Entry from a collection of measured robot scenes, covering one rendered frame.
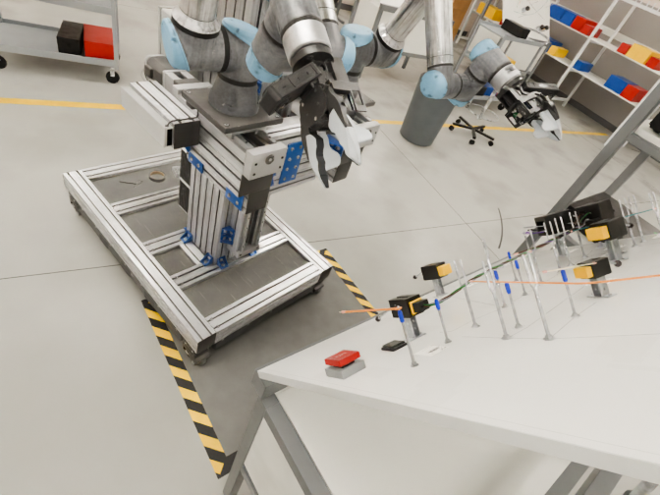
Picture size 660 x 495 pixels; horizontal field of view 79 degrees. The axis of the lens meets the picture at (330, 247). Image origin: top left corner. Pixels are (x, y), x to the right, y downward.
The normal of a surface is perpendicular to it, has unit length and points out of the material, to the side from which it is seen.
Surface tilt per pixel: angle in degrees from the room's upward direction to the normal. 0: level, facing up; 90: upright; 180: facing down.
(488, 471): 0
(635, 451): 53
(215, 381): 0
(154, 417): 0
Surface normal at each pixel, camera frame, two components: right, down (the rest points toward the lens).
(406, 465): 0.29, -0.70
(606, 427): -0.27, -0.96
